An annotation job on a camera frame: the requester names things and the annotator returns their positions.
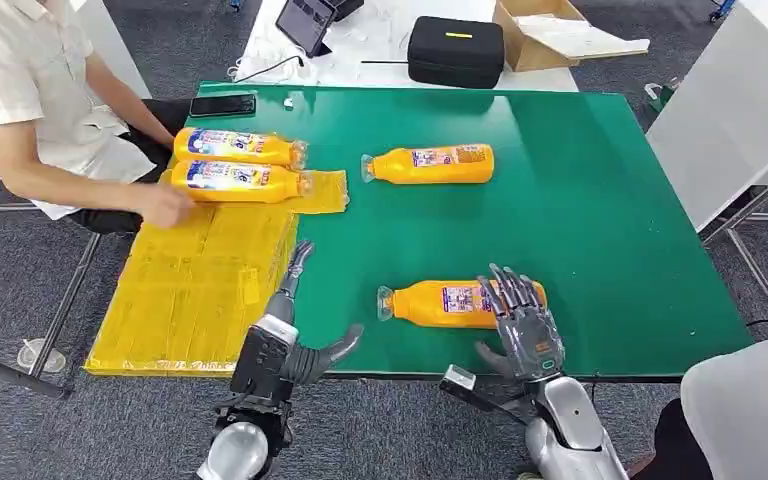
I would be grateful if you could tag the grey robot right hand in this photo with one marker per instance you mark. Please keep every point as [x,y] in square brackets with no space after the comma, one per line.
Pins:
[530,344]

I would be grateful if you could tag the person's right hand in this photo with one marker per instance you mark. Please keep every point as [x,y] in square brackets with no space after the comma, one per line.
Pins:
[164,206]

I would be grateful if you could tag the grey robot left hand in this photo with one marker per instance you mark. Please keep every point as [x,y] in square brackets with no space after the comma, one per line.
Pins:
[304,361]

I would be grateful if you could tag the orange drink bottle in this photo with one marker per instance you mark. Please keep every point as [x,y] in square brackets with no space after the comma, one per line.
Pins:
[238,182]
[424,305]
[397,167]
[232,146]

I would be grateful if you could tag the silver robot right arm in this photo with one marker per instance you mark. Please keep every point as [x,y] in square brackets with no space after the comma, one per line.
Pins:
[573,430]

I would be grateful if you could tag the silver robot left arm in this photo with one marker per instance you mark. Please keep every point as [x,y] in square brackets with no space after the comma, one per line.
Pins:
[245,444]

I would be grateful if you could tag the yellow sheet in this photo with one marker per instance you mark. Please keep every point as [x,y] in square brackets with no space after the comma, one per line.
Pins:
[185,291]

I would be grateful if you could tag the black smartphone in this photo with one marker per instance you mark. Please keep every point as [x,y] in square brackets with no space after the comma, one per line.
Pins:
[223,105]

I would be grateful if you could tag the green table mat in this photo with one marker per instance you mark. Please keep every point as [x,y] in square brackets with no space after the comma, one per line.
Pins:
[583,218]

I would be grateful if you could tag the seated person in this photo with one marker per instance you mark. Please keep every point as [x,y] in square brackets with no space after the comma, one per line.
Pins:
[26,93]

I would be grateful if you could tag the white round floor foot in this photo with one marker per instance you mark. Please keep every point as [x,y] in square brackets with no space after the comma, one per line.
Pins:
[39,356]

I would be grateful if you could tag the person in pale clothing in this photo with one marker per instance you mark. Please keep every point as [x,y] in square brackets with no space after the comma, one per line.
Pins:
[748,411]

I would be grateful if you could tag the black tablet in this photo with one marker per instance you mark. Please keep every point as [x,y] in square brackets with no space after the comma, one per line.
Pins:
[304,23]

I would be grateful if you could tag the side table metal legs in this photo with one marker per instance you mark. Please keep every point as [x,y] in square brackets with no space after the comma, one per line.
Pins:
[752,258]

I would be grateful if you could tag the thin black rod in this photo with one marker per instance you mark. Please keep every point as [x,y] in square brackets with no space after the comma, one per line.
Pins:
[384,62]

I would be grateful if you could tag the black device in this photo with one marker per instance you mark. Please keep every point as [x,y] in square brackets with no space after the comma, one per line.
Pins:
[347,6]

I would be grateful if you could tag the green object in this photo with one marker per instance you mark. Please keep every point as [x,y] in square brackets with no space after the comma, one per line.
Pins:
[661,96]

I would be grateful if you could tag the cardboard box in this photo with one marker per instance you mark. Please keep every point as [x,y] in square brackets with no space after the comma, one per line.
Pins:
[526,53]

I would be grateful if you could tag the black zip case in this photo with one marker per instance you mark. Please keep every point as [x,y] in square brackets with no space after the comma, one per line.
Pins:
[455,56]

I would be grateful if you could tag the white side table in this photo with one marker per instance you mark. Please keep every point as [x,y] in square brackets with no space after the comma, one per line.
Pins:
[732,112]

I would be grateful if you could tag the white foam board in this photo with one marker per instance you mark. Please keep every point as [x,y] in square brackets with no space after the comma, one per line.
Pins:
[579,38]

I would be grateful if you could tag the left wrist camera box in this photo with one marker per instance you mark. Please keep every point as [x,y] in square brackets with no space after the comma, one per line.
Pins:
[265,361]

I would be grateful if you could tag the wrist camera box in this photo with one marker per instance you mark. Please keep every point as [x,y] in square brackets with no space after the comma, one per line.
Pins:
[265,361]
[460,383]

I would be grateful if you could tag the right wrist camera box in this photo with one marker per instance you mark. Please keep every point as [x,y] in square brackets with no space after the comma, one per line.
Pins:
[460,383]

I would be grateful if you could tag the metal table frame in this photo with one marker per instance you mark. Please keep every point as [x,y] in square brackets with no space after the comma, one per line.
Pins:
[59,305]

